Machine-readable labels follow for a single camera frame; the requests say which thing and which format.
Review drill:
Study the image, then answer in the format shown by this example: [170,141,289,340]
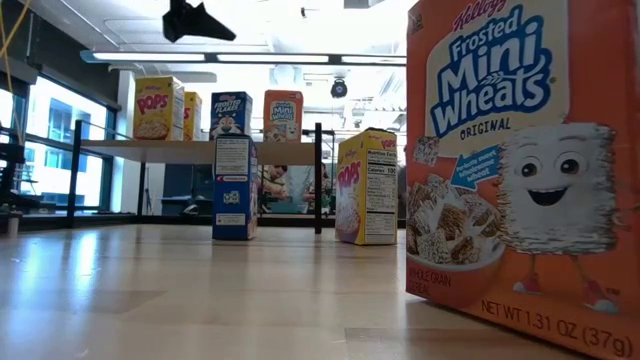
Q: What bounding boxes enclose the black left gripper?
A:
[161,0,238,44]

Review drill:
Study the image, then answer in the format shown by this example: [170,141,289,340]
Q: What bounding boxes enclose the black aluminium table frame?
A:
[0,212,407,232]

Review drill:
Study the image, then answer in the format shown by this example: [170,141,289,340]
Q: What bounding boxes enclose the wooden shelf black metal frame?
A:
[67,118,336,235]

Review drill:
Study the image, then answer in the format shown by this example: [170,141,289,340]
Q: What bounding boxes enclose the blue Frosted Flakes cereal box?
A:
[209,90,254,142]
[211,133,260,242]

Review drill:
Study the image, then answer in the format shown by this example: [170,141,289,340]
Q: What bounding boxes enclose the orange Mini Wheats cereal box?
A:
[263,89,305,143]
[404,0,640,360]

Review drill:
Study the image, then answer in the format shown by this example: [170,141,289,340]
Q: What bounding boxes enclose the long ceiling light bar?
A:
[79,48,407,66]

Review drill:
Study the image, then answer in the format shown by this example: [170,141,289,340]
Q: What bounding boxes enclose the yellow Corn Pops cereal box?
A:
[182,91,204,142]
[132,75,186,142]
[334,127,399,246]

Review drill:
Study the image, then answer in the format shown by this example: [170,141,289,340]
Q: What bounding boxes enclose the person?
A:
[302,162,335,214]
[258,164,291,214]

